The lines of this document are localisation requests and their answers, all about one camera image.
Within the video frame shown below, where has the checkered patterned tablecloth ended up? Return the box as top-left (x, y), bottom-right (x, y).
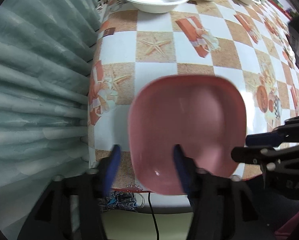
top-left (88, 0), bottom-right (299, 192)

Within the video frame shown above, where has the green pleated curtain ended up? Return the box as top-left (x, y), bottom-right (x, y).
top-left (0, 0), bottom-right (101, 239)

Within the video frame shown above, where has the thin black cable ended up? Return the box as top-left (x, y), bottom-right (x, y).
top-left (148, 192), bottom-right (161, 240)

